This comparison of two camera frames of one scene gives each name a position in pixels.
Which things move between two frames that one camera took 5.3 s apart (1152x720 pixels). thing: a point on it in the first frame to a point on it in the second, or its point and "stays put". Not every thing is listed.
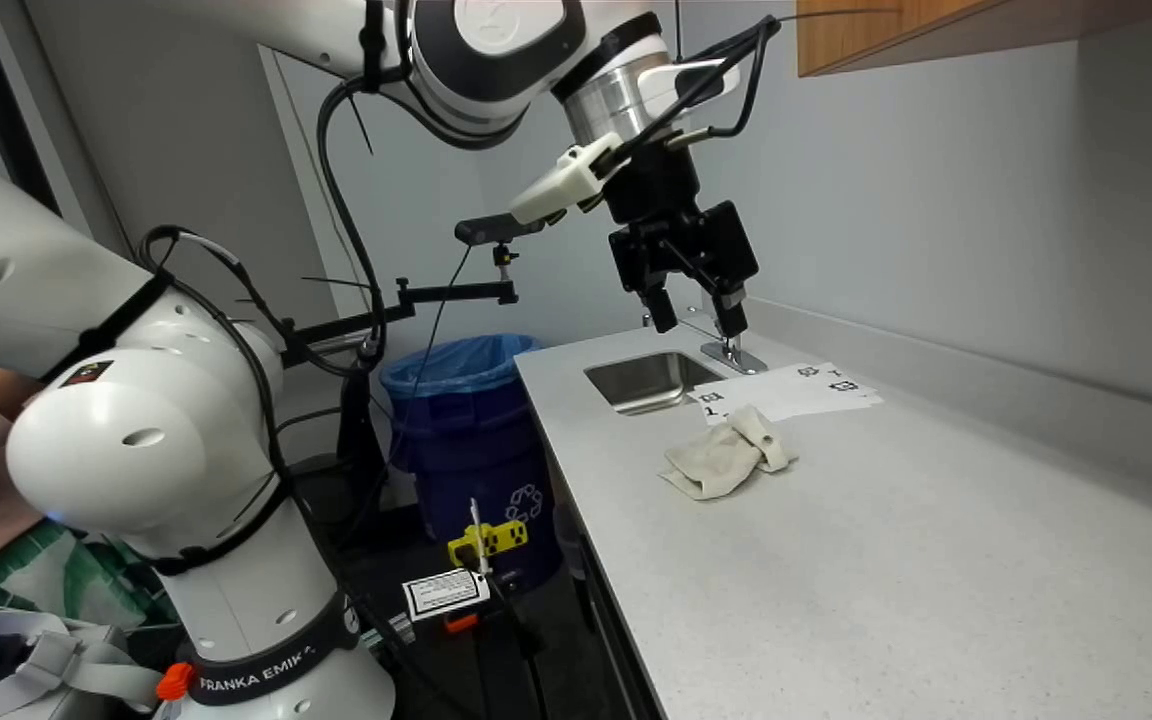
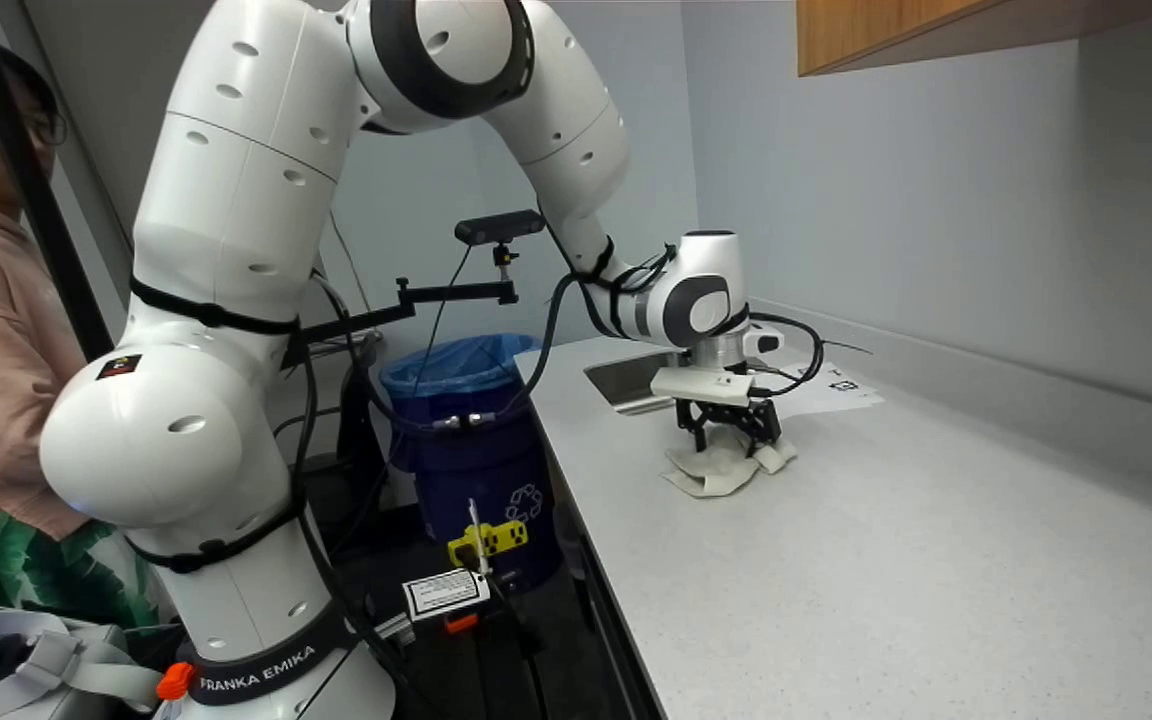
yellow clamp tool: (491, 537) stays put
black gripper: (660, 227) to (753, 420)
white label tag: (442, 594) stays put
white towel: (724, 459) stays put
